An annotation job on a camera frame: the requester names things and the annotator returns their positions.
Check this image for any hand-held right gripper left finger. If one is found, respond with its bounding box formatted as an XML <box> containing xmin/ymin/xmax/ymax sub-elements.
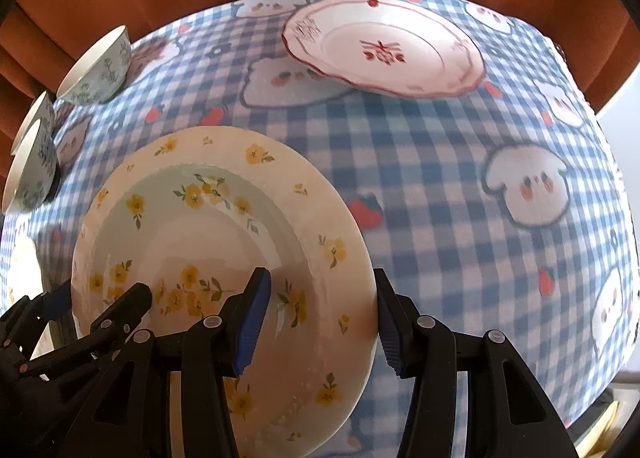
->
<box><xmin>62</xmin><ymin>267</ymin><xmax>272</xmax><ymax>458</ymax></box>

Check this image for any blue checked printed blanket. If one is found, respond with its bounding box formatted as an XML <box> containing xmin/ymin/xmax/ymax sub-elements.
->
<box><xmin>0</xmin><ymin>0</ymin><xmax>640</xmax><ymax>458</ymax></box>

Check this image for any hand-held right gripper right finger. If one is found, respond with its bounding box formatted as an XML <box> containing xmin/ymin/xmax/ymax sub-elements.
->
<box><xmin>373</xmin><ymin>268</ymin><xmax>581</xmax><ymax>458</ymax></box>

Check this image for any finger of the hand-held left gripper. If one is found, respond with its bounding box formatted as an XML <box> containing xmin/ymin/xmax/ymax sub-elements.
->
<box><xmin>0</xmin><ymin>280</ymin><xmax>73</xmax><ymax>355</ymax></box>
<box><xmin>22</xmin><ymin>283</ymin><xmax>153</xmax><ymax>380</ymax></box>

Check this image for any pale yellow object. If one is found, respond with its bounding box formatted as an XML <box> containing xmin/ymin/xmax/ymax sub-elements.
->
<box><xmin>575</xmin><ymin>388</ymin><xmax>627</xmax><ymax>458</ymax></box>

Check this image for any yellow floral cream plate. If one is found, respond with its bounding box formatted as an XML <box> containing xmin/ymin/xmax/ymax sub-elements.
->
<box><xmin>70</xmin><ymin>125</ymin><xmax>379</xmax><ymax>458</ymax></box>

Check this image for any white blue floral bowl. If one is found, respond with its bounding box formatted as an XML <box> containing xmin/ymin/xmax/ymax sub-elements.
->
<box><xmin>1</xmin><ymin>119</ymin><xmax>61</xmax><ymax>214</ymax></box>
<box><xmin>10</xmin><ymin>90</ymin><xmax>57</xmax><ymax>156</ymax></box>
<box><xmin>56</xmin><ymin>25</ymin><xmax>133</xmax><ymax>106</ymax></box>

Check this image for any white plate with red pattern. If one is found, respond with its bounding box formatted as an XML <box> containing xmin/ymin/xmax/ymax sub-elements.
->
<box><xmin>281</xmin><ymin>0</ymin><xmax>487</xmax><ymax>100</ymax></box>

